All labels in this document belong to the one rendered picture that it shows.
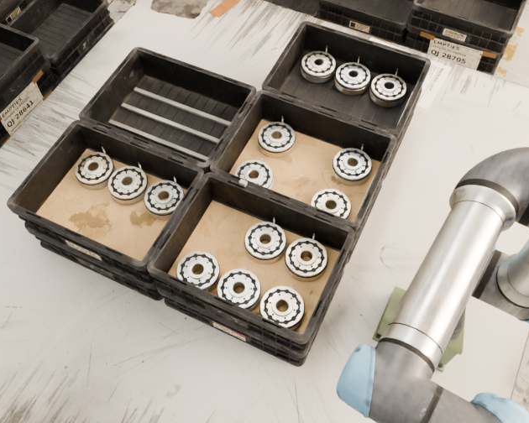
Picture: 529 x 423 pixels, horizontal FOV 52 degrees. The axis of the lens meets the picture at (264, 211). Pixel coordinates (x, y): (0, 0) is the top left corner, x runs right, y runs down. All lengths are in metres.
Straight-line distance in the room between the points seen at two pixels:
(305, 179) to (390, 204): 0.28
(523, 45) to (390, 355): 2.71
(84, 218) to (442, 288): 1.01
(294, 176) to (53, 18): 1.63
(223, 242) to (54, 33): 1.59
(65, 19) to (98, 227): 1.46
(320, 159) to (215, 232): 0.36
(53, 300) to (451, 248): 1.09
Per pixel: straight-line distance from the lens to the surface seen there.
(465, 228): 0.79
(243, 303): 1.28
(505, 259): 1.24
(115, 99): 1.66
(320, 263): 1.32
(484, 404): 0.70
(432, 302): 0.72
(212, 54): 1.97
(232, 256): 1.36
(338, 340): 1.43
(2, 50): 2.54
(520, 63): 3.17
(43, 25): 2.76
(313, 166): 1.50
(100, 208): 1.50
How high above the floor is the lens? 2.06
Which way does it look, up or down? 60 degrees down
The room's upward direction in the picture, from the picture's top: 2 degrees counter-clockwise
